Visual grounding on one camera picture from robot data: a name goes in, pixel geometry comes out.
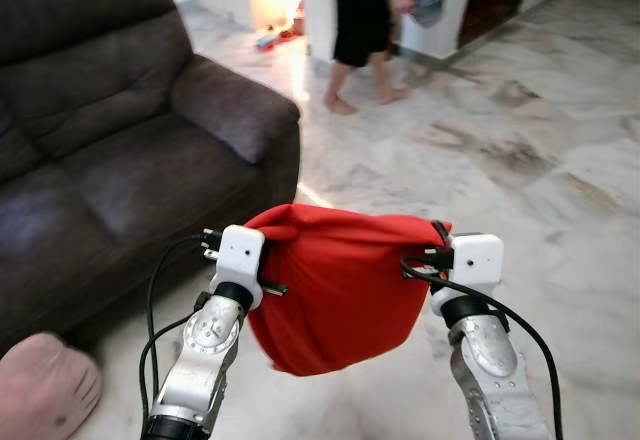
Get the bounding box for dark grey fabric sofa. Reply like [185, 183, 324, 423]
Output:
[0, 0, 302, 356]

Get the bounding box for pink plush pillow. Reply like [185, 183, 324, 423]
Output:
[0, 332, 104, 440]

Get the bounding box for person red shirt black shorts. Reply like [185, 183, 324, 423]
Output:
[322, 0, 416, 116]

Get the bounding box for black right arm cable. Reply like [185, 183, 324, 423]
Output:
[400, 255, 563, 440]

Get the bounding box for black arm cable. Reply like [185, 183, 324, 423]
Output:
[140, 228, 223, 416]
[400, 255, 563, 440]

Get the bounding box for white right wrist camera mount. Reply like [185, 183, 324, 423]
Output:
[430, 233, 504, 316]

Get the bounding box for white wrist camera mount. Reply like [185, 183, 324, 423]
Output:
[430, 233, 504, 316]
[213, 225, 267, 311]

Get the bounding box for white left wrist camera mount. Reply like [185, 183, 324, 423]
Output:
[213, 225, 267, 311]

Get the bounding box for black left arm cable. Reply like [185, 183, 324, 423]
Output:
[140, 228, 223, 416]

